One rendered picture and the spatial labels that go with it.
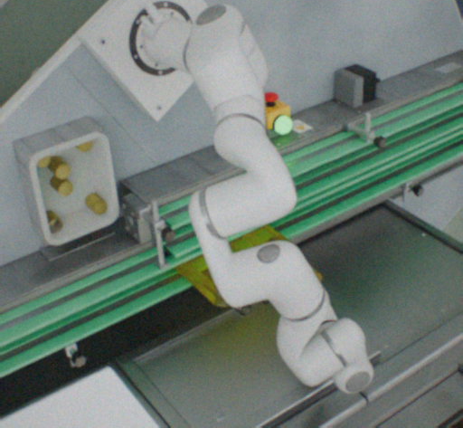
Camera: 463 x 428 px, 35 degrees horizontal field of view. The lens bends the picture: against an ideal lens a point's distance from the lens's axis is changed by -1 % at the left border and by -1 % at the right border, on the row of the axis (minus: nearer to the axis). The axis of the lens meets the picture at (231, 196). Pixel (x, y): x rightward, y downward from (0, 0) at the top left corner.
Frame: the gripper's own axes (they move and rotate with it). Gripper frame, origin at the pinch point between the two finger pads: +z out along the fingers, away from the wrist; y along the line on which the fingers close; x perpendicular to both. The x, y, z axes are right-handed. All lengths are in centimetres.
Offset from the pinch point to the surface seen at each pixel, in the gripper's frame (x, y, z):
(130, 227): 28.6, 8.6, 24.2
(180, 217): 19.0, 13.4, 16.7
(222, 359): 17.0, -13.0, -1.0
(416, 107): -54, 15, 40
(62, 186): 42, 22, 24
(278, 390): 9.4, -12.9, -13.9
